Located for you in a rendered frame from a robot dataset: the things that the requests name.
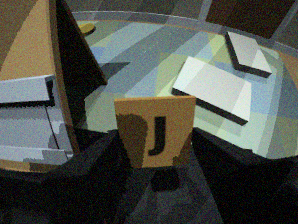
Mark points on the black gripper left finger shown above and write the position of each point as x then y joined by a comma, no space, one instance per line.
75,193

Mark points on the yellow round disc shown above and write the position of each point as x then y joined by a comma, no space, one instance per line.
86,29

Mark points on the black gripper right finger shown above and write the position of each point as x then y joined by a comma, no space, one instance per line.
243,184

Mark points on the grey flat square slab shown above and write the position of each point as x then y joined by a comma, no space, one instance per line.
246,55
217,91

